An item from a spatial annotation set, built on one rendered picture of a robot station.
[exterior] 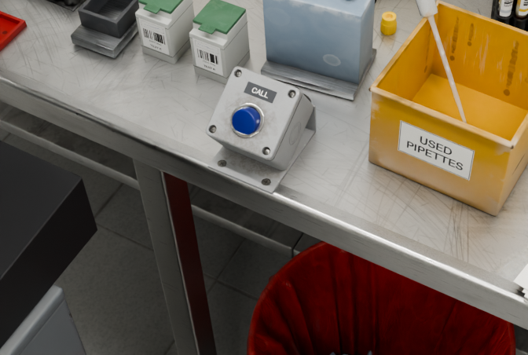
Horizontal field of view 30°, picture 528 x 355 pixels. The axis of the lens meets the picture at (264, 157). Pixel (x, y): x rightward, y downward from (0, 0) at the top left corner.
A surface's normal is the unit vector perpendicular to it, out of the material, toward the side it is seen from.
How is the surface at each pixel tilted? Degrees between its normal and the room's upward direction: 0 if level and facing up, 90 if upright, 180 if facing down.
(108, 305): 0
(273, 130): 30
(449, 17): 90
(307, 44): 90
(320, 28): 90
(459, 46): 90
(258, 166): 0
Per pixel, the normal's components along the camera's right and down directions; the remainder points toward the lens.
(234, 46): 0.87, 0.36
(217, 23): -0.05, -0.64
